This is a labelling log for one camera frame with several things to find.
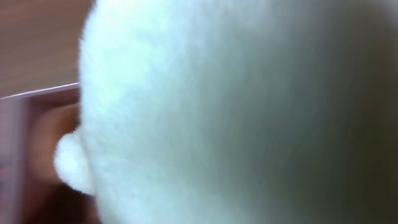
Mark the brown plush bear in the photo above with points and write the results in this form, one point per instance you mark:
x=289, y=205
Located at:
x=46, y=133

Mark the white plush duck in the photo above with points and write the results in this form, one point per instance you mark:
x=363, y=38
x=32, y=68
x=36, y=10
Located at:
x=239, y=111

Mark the pink open cardboard box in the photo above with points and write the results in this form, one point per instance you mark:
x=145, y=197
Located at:
x=24, y=197

